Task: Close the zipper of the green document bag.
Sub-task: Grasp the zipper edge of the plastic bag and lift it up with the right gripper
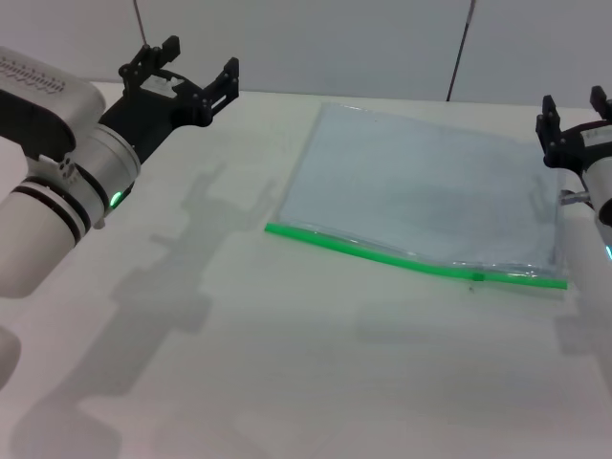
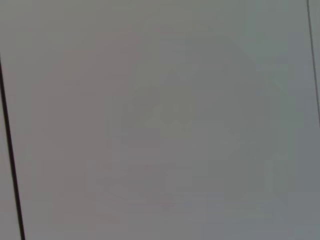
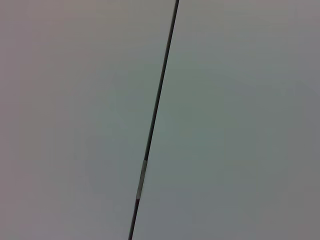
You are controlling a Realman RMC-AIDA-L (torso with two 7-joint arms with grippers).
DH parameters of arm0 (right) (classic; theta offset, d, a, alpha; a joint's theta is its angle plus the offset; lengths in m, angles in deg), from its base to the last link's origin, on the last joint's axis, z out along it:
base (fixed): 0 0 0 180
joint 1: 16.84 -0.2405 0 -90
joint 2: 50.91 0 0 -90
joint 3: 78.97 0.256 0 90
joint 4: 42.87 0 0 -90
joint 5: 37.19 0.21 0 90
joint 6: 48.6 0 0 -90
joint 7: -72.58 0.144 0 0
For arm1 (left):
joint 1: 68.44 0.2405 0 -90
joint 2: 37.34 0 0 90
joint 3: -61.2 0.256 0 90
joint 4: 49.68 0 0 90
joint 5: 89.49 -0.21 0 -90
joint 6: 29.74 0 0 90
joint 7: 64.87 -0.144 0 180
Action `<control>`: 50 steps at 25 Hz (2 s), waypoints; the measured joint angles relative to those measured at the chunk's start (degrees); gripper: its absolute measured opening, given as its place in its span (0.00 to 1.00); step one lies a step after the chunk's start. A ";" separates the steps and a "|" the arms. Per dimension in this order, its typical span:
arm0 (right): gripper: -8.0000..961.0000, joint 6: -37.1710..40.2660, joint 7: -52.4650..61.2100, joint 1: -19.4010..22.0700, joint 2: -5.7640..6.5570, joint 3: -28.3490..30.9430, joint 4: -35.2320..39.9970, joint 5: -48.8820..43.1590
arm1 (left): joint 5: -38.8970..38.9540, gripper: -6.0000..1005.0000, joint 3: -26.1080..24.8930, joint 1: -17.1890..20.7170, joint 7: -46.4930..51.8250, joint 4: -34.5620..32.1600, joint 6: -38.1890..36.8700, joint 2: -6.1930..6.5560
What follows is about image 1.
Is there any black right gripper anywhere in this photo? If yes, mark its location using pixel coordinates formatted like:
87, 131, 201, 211
535, 85, 612, 171

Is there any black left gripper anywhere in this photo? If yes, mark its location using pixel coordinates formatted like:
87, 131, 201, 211
98, 35, 240, 162

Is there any clear green-zip document bag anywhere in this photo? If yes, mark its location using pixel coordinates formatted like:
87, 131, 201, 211
264, 101, 570, 291

